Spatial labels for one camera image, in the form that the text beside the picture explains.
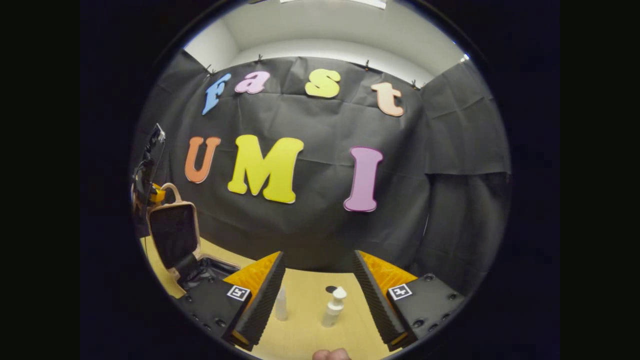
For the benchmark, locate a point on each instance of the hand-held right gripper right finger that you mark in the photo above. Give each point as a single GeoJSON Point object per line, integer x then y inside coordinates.
{"type": "Point", "coordinates": [375, 300]}

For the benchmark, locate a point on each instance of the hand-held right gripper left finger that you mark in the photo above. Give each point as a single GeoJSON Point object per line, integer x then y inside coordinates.
{"type": "Point", "coordinates": [265, 300]}

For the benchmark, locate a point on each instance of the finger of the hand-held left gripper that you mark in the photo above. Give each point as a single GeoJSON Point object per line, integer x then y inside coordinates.
{"type": "Point", "coordinates": [158, 194]}

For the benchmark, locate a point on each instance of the white squeeze tube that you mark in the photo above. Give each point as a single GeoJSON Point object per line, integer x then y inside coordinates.
{"type": "Point", "coordinates": [281, 306]}

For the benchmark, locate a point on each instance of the pink suitcase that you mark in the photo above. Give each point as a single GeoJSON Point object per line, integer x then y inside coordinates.
{"type": "Point", "coordinates": [172, 235]}

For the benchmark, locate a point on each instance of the white pump bottle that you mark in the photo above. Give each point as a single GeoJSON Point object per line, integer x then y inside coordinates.
{"type": "Point", "coordinates": [332, 312]}

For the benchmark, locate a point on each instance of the black round table grommet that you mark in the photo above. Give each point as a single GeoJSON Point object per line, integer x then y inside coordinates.
{"type": "Point", "coordinates": [330, 288]}

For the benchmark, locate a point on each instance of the black backdrop cloth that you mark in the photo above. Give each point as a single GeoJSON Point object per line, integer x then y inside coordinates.
{"type": "Point", "coordinates": [310, 230]}

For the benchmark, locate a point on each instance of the long ceiling light panel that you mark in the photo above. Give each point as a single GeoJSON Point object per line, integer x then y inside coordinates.
{"type": "Point", "coordinates": [340, 2]}

